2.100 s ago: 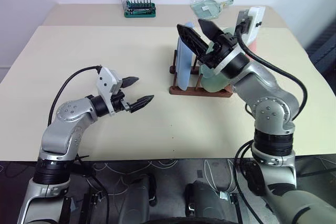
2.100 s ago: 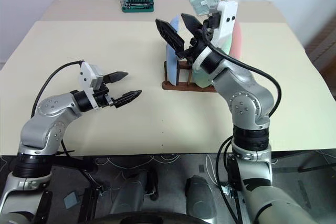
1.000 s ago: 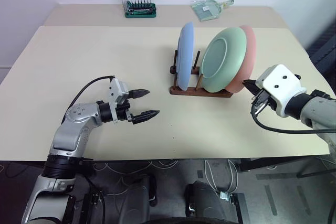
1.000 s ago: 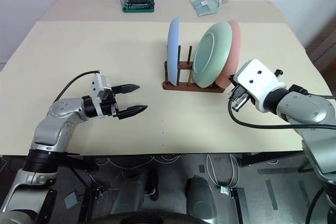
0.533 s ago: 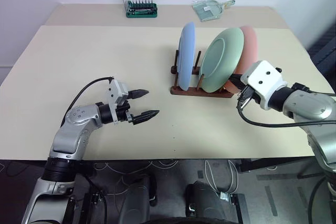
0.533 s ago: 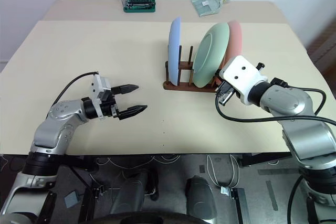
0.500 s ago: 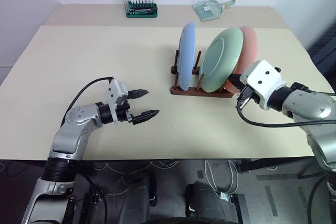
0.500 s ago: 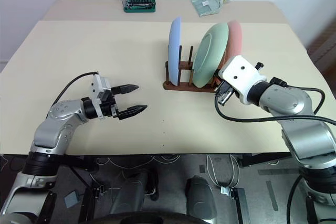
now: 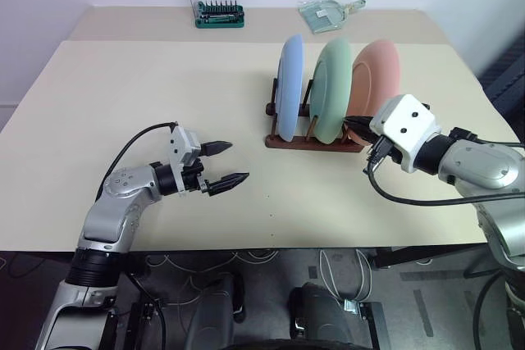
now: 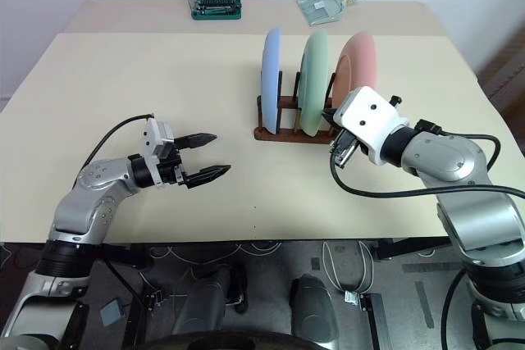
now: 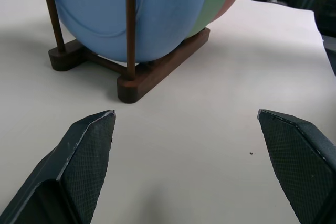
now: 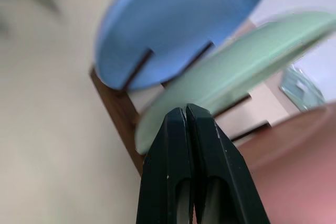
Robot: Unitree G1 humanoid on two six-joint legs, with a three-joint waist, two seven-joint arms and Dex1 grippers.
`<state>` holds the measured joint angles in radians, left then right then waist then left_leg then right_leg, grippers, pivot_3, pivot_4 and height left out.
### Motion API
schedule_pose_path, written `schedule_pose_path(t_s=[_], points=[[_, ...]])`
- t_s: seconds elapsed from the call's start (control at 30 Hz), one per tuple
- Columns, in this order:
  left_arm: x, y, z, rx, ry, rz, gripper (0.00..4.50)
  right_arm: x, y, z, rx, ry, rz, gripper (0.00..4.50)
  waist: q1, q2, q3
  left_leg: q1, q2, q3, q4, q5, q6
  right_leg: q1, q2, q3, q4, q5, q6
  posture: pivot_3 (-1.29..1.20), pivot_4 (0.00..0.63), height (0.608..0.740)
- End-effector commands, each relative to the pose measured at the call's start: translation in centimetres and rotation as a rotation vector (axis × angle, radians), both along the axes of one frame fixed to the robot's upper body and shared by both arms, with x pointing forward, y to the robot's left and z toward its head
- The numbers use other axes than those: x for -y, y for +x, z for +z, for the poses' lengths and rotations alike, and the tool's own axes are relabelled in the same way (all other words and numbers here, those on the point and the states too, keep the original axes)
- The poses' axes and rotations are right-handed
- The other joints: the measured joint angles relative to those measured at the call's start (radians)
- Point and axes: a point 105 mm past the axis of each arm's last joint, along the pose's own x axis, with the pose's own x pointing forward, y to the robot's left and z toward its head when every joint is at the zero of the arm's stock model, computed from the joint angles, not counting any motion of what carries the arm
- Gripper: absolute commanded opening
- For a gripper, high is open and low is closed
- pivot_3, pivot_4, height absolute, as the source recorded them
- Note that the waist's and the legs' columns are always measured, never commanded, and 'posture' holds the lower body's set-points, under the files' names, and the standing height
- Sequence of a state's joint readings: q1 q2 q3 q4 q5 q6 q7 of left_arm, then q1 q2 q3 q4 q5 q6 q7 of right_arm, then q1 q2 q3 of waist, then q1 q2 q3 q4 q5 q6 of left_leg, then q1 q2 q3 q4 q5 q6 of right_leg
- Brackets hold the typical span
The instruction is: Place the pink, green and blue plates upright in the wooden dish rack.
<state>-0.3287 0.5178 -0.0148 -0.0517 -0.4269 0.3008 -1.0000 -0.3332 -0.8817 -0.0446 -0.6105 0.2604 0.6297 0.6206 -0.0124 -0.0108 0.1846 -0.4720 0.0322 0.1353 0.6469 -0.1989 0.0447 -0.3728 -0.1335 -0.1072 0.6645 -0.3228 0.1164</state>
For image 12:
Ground pale green packaged dustpan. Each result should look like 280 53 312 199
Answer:
279 66 327 112

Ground pink plate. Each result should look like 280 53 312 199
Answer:
235 102 336 224

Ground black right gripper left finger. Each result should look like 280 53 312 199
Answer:
135 106 195 224

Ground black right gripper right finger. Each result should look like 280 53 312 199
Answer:
185 103 271 224

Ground brown wooden dish rack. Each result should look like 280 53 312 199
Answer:
89 41 272 178

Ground green plate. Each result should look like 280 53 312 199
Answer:
134 11 336 155

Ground blue plate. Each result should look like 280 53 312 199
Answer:
93 0 275 92

